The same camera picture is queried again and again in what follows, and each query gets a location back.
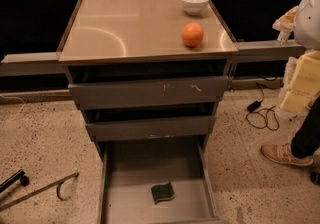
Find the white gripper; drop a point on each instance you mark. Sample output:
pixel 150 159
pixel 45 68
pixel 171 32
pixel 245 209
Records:
pixel 308 21

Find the green yellow sponge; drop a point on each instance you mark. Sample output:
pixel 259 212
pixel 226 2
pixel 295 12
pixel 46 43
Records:
pixel 162 192

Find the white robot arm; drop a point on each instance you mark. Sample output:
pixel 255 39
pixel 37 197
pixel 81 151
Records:
pixel 307 25

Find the middle grey drawer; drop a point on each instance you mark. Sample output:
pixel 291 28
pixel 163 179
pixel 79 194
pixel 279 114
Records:
pixel 151 128

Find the grey drawer cabinet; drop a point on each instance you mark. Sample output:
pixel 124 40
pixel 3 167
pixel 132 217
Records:
pixel 128 40

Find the bottom grey open drawer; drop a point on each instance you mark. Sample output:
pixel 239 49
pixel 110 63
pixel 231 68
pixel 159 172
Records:
pixel 131 169

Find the top grey drawer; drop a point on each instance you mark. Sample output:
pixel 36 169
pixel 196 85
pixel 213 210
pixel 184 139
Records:
pixel 140 93

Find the right grey side ledge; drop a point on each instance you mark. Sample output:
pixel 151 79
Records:
pixel 260 51

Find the grey side ledge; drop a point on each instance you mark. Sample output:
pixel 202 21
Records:
pixel 260 51
pixel 28 64

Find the black trouser leg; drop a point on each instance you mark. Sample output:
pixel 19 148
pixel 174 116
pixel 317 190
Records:
pixel 307 139

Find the clear plastic water bottle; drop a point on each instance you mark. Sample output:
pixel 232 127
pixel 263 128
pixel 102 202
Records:
pixel 283 37

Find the tan shoe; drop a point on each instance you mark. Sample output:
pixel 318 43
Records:
pixel 282 154

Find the orange fruit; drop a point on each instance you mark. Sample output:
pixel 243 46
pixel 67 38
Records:
pixel 192 34

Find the white bowl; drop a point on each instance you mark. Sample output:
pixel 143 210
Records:
pixel 194 7

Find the metal bar with hook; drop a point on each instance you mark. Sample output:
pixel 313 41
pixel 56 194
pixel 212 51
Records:
pixel 56 184

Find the left grey side ledge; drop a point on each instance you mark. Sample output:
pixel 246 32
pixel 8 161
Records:
pixel 28 64

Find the black caster wheel leg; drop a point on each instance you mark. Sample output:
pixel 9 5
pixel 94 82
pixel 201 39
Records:
pixel 17 176

